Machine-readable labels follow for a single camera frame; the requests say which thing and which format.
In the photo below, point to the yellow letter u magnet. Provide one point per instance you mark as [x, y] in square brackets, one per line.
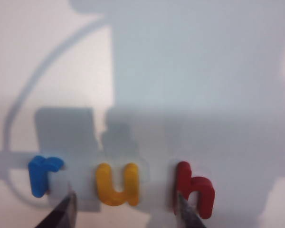
[118, 198]

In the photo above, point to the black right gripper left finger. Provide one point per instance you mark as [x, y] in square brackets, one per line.
[64, 213]

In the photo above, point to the dark red letter h magnet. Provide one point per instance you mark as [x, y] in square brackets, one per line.
[183, 180]

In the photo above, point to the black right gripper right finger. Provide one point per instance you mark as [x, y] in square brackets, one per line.
[190, 216]

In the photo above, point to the light blue letter r magnet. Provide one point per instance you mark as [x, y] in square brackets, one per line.
[39, 175]

